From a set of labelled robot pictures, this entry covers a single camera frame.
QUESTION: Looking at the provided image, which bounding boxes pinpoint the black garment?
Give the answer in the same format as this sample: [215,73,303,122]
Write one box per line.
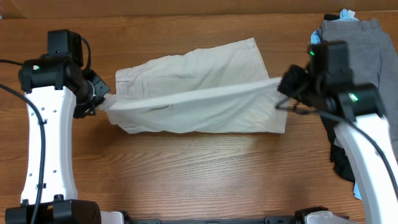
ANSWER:
[320,12,357,183]

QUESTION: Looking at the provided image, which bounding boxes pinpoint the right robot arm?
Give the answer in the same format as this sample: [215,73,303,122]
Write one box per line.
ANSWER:
[278,41,397,223]

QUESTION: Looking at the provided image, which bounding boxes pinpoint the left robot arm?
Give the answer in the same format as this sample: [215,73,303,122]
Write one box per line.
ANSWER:
[5,29,131,224]

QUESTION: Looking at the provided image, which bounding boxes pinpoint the light blue garment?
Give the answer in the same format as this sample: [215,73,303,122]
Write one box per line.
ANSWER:
[310,9,361,200]

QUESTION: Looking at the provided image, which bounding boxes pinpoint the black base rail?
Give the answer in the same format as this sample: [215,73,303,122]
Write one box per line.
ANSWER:
[126,216,300,224]

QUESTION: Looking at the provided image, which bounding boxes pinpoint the grey shorts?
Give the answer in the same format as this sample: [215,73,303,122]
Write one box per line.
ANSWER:
[320,19,397,152]

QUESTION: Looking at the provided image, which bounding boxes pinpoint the beige shorts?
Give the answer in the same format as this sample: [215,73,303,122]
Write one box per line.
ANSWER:
[101,38,287,134]

